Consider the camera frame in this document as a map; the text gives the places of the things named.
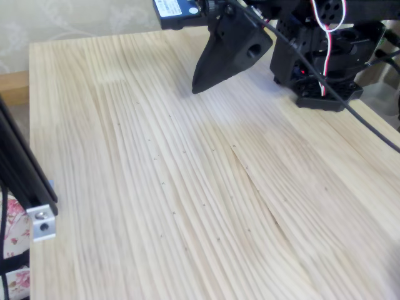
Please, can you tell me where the wooden furniture ledge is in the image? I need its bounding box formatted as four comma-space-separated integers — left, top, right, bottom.
0, 71, 31, 108

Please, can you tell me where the floral patterned cloth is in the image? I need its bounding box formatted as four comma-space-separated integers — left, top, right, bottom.
0, 190, 32, 300

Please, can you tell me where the black camera box white label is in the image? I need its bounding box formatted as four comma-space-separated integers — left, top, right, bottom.
152, 0, 209, 31

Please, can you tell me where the red and white wire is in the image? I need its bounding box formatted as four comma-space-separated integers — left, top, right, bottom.
310, 0, 348, 97

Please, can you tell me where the black power cable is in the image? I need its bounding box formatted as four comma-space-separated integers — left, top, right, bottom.
364, 48, 400, 69

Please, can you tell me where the black camera cable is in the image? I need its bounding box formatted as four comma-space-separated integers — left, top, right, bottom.
231, 0, 400, 153

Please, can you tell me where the camera stand extrusion pole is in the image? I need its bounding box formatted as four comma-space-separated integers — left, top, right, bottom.
0, 95, 59, 218

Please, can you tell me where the silver angle bracket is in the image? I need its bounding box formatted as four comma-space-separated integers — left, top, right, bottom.
26, 204, 58, 243

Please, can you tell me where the black cable beside cloth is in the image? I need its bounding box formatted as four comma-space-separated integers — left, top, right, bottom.
0, 186, 13, 300

